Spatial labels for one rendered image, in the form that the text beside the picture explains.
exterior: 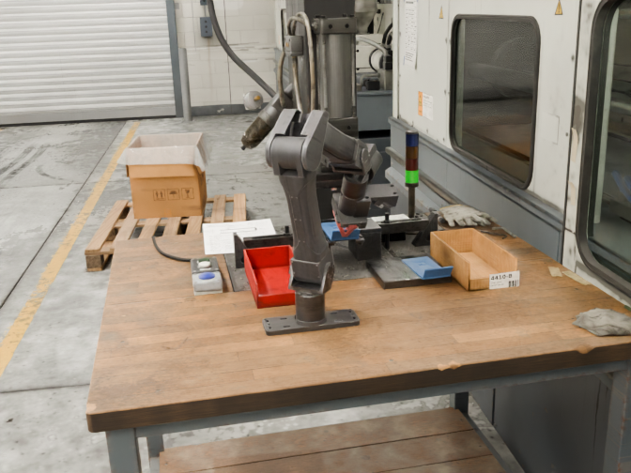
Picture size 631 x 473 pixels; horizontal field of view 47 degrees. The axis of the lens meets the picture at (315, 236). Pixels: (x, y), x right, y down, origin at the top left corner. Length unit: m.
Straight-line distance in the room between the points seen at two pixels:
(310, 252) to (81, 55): 9.77
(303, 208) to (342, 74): 0.49
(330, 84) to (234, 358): 0.73
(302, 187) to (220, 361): 0.37
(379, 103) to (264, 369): 3.74
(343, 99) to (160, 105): 9.30
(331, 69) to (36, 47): 9.55
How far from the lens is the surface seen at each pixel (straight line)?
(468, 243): 1.97
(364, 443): 2.40
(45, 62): 11.20
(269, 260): 1.87
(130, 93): 11.07
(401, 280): 1.73
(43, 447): 3.01
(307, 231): 1.45
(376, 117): 4.99
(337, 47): 1.80
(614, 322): 1.59
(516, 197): 2.30
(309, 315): 1.52
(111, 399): 1.35
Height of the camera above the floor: 1.55
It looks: 18 degrees down
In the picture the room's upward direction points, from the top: 2 degrees counter-clockwise
